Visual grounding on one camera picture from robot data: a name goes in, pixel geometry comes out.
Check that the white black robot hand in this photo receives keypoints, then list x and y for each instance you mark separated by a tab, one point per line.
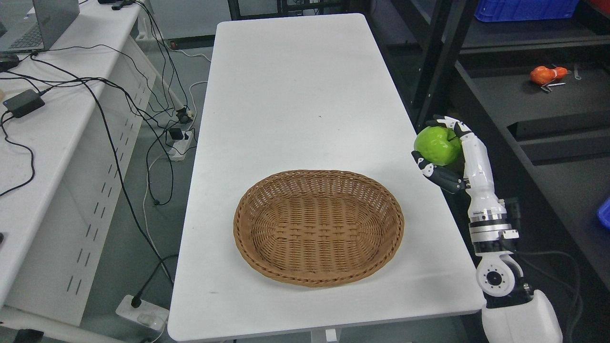
471	172

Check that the green apple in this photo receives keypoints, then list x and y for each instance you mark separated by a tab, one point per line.
438	145

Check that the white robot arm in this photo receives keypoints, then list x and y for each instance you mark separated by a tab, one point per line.
514	312

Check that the orange toy on shelf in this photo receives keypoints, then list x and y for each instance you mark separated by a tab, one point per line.
542	75

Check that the blue plastic tray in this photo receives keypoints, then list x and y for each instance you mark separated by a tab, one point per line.
603	214

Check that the brown wicker basket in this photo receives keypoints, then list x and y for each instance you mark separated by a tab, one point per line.
318	228

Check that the white table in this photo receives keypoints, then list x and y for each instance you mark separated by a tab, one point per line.
308	93

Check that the blue crate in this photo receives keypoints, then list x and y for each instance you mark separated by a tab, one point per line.
524	10

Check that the white power strip back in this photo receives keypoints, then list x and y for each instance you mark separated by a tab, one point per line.
182	141

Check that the white power strip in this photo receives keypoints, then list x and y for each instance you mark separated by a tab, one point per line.
182	141
147	314

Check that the white power strip front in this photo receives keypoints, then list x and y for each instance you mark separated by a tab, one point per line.
147	314

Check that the white desk at left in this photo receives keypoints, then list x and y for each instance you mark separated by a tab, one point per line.
60	186

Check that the black power adapter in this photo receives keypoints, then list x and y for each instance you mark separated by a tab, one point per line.
24	103

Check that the grey laptop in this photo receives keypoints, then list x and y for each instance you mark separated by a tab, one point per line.
34	25

